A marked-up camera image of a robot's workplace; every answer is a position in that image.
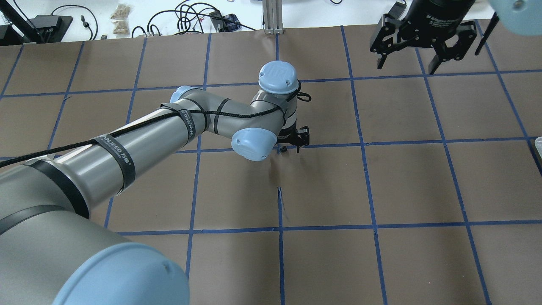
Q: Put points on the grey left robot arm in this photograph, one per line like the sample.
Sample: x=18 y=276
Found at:
x=52 y=254

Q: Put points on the black power adapter box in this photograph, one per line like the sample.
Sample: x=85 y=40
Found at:
x=52 y=28

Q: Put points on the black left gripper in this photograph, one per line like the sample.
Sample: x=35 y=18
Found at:
x=289 y=135

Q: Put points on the clear plastic tray edge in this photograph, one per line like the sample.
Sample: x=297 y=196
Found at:
x=538 y=146

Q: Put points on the aluminium frame post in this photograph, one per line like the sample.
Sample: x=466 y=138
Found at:
x=272 y=17

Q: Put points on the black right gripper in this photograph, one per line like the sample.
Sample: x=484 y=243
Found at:
x=436 y=15

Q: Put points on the bag of small parts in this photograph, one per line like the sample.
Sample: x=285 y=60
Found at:
x=119 y=19

